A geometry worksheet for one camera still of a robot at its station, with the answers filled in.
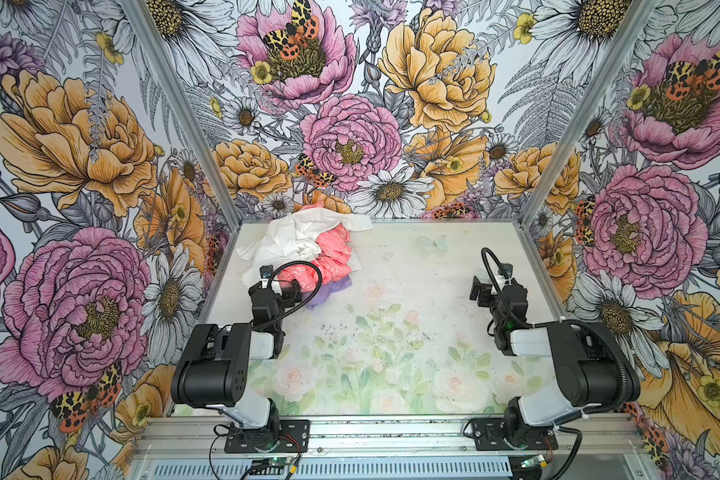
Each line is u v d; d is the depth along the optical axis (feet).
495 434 2.43
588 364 1.52
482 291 2.80
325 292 3.16
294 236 3.24
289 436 2.40
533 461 2.35
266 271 2.61
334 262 3.18
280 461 2.33
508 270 2.65
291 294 2.85
